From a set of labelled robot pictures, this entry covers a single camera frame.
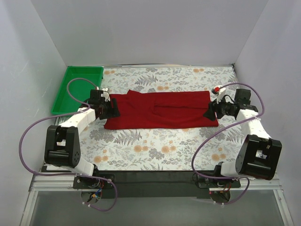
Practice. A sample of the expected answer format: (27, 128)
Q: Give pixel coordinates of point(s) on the red t shirt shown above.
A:
(161, 110)

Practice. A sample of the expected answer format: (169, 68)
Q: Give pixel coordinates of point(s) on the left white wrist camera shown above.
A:
(105, 94)

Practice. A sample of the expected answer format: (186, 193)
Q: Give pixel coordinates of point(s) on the floral patterned table mat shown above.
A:
(163, 149)

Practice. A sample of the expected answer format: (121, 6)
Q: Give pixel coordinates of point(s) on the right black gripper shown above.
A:
(213, 110)

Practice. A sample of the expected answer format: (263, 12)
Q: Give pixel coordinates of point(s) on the green plastic tray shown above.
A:
(79, 89)

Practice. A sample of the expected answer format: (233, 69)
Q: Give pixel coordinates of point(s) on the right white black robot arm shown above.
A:
(259, 154)

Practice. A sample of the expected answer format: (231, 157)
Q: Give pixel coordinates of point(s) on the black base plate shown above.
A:
(142, 184)

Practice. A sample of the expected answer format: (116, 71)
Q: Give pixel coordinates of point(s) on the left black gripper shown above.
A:
(113, 108)

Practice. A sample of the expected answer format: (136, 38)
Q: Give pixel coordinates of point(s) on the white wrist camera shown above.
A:
(105, 94)
(219, 91)

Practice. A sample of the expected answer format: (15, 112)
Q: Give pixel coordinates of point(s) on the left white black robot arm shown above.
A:
(62, 141)

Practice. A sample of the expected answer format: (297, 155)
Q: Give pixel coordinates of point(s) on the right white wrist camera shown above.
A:
(219, 91)

